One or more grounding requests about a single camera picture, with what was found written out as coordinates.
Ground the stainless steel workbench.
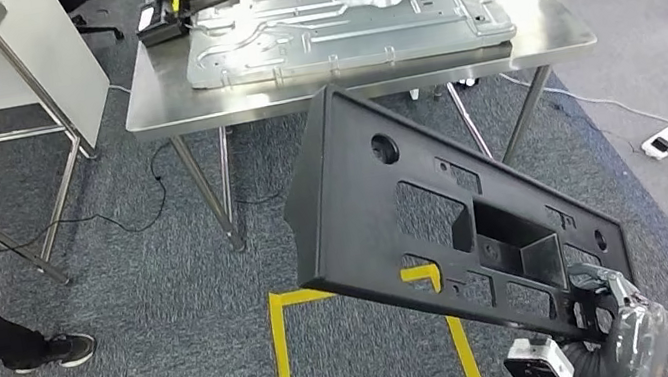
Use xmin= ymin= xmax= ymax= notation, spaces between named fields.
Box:
xmin=105 ymin=0 xmax=623 ymax=269

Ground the black device with yellow label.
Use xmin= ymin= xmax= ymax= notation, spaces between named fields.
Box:
xmin=131 ymin=0 xmax=198 ymax=50

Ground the stamped grey metal plate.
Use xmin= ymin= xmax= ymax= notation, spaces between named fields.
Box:
xmin=177 ymin=0 xmax=521 ymax=98

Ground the black office chair base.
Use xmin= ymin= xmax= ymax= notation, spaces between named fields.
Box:
xmin=68 ymin=6 xmax=127 ymax=49

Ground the steel table with white panel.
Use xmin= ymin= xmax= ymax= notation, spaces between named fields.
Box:
xmin=0 ymin=0 xmax=142 ymax=297

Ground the thin black floor cable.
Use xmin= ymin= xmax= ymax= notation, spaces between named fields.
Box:
xmin=551 ymin=88 xmax=646 ymax=166

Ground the person's left shoe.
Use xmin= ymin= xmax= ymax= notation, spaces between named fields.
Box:
xmin=2 ymin=328 xmax=101 ymax=377

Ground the white power strip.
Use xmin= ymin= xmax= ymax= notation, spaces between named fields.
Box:
xmin=638 ymin=126 xmax=668 ymax=165

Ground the black plastic panel part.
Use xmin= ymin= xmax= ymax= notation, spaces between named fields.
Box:
xmin=263 ymin=40 xmax=645 ymax=377

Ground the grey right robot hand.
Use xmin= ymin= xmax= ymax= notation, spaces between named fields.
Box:
xmin=564 ymin=250 xmax=668 ymax=377

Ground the black controller cable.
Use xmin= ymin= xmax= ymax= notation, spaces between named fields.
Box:
xmin=0 ymin=138 xmax=187 ymax=259

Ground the white power cable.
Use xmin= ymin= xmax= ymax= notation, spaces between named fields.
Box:
xmin=500 ymin=49 xmax=663 ymax=158

